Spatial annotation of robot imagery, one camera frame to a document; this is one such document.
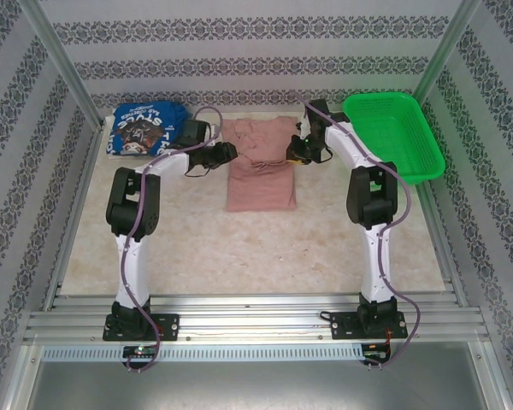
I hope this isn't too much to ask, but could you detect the pink t-shirt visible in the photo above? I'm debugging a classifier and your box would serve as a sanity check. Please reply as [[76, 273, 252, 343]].
[[220, 115, 298, 214]]

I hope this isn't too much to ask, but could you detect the blue printed folded t-shirt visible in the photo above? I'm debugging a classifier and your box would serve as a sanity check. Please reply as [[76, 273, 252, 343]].
[[107, 100, 193, 161]]

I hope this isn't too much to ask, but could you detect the green plastic basket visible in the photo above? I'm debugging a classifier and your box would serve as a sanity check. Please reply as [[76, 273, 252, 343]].
[[343, 90, 448, 187]]

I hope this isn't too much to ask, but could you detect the grey metal shelf panel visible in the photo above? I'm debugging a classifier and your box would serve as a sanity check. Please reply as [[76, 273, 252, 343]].
[[8, 343, 510, 410]]

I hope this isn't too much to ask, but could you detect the aluminium side rail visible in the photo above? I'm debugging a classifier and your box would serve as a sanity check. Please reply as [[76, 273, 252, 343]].
[[418, 181, 471, 308], [42, 126, 106, 311]]

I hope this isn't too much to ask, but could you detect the aluminium frame post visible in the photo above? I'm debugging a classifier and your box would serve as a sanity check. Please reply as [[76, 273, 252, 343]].
[[19, 0, 104, 128], [412, 0, 483, 100]]

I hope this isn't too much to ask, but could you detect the aluminium extrusion rail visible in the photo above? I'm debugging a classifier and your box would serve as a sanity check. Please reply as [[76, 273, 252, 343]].
[[23, 292, 491, 347]]

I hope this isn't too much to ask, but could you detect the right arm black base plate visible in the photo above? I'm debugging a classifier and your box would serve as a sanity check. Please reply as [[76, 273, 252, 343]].
[[329, 310, 410, 342]]

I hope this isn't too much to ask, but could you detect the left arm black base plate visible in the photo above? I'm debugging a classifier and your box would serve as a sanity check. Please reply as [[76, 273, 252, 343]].
[[102, 313, 180, 343]]

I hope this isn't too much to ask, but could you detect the grey slotted cable duct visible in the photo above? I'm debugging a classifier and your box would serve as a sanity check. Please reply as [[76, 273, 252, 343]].
[[40, 344, 364, 362]]

